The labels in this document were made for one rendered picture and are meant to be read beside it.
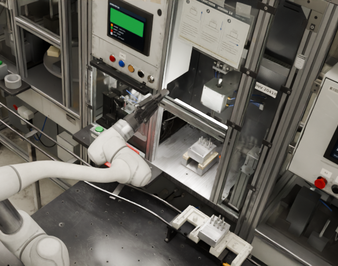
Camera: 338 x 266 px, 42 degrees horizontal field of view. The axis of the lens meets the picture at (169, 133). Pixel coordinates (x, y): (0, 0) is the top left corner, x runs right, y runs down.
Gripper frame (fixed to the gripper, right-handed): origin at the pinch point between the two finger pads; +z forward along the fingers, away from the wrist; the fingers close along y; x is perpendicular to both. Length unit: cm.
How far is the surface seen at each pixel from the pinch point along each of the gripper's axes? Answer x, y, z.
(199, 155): -9.5, -45.3, 2.5
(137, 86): 16.4, -3.6, -1.5
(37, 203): 79, -93, -75
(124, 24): 25.8, 21.9, 9.2
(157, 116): 8.0, -19.6, -2.3
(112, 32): 33.1, 16.4, 5.4
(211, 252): -46, -51, -30
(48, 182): 110, -121, -61
